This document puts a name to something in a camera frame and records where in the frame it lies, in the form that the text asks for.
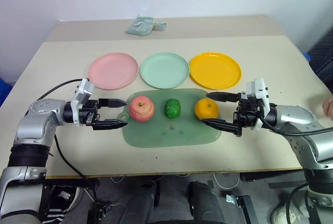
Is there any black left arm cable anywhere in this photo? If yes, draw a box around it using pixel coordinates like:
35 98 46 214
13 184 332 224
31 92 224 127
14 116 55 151
36 78 97 209

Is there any black metal bracket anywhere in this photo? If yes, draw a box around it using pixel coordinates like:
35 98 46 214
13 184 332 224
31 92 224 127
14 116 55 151
225 194 254 224

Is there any light green plate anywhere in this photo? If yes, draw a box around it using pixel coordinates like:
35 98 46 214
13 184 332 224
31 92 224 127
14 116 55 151
140 51 190 90

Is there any green cutting mat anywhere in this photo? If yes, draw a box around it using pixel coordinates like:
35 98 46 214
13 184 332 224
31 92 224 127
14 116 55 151
118 88 223 148

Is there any green fruit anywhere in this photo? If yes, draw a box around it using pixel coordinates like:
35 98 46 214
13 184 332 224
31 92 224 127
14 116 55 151
163 99 181 119

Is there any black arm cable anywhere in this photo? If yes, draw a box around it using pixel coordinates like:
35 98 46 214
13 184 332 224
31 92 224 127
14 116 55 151
36 78 97 209
256 102 333 135

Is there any dark rounded robot leg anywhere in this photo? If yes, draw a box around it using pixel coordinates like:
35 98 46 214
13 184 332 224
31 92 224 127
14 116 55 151
120 181 160 224
187 181 226 224

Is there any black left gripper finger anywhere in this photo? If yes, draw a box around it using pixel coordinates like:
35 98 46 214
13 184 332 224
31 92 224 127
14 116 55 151
98 98 128 109
92 118 128 131

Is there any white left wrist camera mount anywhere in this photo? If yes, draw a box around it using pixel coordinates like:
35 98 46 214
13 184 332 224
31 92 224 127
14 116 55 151
70 78 95 127

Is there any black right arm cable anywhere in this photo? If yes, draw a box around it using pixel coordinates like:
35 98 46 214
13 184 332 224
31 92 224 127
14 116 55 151
256 102 333 135

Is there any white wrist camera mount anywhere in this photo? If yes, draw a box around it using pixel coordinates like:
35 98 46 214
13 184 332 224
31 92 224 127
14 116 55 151
246 78 272 131
70 78 95 127

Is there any pink plate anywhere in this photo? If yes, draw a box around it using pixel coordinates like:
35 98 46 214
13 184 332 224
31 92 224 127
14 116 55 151
87 52 139 91

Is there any bare person hand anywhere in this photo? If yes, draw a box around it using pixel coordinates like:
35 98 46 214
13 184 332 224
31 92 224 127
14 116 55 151
322 96 333 120

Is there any yellow plate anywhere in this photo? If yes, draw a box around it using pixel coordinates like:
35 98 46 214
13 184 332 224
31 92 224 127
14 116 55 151
189 51 242 91

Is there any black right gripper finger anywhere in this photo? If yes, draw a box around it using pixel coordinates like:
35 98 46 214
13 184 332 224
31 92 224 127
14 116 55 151
199 118 243 137
206 91 240 103

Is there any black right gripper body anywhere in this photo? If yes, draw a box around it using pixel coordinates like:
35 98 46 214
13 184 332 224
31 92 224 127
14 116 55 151
233 91 265 129

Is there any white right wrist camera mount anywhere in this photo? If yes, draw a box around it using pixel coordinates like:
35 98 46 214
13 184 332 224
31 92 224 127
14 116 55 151
246 78 272 131

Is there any blue crate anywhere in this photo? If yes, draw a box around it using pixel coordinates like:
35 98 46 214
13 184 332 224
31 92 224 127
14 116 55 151
0 77 14 108

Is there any white floor cable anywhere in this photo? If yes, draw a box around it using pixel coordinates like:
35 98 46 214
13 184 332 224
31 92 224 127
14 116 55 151
212 172 241 190

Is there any red apple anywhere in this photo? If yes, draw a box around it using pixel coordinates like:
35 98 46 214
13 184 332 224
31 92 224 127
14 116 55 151
129 95 155 123

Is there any black and white sneaker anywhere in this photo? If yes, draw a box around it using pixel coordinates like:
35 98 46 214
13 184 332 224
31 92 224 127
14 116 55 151
44 185 84 224

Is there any orange fruit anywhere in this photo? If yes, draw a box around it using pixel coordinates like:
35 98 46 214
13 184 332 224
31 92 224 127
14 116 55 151
194 98 220 120

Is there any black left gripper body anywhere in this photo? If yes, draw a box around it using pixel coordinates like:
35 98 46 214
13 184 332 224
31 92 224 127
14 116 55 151
78 99 101 127

